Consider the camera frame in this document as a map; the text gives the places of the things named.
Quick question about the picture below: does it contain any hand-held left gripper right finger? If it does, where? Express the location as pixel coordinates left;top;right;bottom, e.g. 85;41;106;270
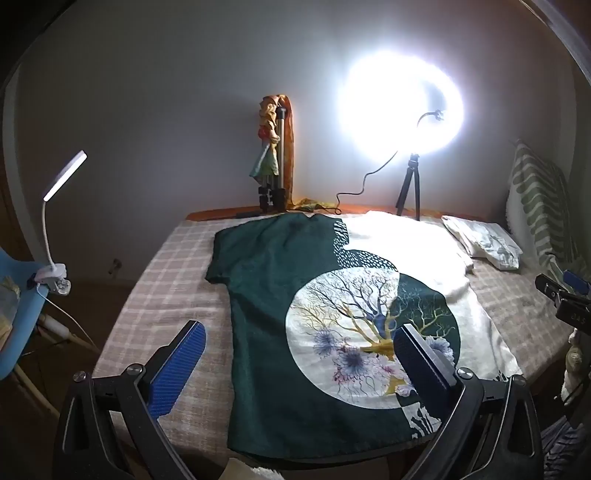
392;324;544;480

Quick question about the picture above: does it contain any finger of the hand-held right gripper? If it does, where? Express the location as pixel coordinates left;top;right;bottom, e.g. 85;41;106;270
562;270;591;295
534;274;574;302

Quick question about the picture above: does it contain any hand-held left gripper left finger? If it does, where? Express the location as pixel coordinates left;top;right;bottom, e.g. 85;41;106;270
53;320;207;480

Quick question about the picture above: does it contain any green white tree-print t-shirt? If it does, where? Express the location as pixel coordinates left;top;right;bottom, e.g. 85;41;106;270
205;210;522;462

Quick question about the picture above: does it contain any person's right hand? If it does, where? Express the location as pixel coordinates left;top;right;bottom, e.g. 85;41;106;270
564;331;585;400

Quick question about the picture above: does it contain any folded white garment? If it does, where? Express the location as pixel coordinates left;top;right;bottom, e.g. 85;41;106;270
441;215;523;271

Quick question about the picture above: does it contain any checkered beige bed sheet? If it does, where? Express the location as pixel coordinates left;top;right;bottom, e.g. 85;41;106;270
92;215;570;468

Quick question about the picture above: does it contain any green striped pillow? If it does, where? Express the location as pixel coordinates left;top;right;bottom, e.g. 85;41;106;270
505;140;580;280

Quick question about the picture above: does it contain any white fluffy cloth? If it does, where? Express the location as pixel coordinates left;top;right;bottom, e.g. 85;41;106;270
224;457;280;480

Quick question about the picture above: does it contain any dark ribbed cloth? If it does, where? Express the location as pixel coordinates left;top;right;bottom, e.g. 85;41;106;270
539;413;591;480

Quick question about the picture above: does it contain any blue chair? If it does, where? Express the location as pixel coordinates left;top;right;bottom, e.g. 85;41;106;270
0;246;101;409

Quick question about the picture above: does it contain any white clip lamp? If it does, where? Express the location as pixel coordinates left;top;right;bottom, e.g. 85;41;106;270
25;149;88;296

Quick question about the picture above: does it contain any black gooseneck phone holder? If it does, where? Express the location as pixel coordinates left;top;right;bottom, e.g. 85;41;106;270
417;108;448;131

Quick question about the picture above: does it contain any orange patterned cloth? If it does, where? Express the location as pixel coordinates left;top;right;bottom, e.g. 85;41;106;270
248;94;334;214

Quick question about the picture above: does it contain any white lamp cable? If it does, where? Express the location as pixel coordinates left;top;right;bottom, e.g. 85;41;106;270
36;285;95;354

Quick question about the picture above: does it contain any black ring light tripod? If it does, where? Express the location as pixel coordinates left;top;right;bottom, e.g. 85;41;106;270
395;154;423;221

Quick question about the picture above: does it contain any black ring light cable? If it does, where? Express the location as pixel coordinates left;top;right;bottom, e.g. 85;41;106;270
334;147;416;216

